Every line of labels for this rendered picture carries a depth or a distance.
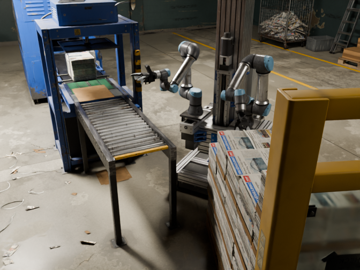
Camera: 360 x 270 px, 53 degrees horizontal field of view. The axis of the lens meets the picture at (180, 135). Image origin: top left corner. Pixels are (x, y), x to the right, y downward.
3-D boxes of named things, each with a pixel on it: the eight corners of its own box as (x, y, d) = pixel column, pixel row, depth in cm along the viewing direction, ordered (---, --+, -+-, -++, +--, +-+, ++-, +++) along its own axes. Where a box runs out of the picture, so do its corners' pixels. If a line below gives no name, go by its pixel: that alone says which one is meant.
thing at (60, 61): (112, 84, 455) (111, 77, 451) (59, 91, 430) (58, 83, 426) (85, 58, 580) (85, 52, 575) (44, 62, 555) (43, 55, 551)
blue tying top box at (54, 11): (119, 22, 369) (117, 1, 360) (58, 25, 346) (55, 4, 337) (107, 16, 406) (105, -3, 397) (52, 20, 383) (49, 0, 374)
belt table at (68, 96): (129, 102, 397) (129, 94, 393) (70, 112, 372) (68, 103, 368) (112, 84, 454) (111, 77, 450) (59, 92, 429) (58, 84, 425)
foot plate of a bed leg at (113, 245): (129, 244, 297) (129, 244, 296) (112, 250, 291) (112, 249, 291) (124, 234, 308) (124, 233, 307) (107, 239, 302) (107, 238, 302)
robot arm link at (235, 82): (243, 49, 289) (218, 93, 268) (256, 50, 284) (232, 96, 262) (245, 59, 298) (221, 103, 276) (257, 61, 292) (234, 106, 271)
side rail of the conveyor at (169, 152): (177, 159, 288) (177, 146, 283) (171, 161, 286) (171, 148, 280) (126, 105, 397) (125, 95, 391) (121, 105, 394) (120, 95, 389)
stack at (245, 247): (247, 222, 323) (256, 139, 286) (300, 346, 218) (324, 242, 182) (204, 225, 319) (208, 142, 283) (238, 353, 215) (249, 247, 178)
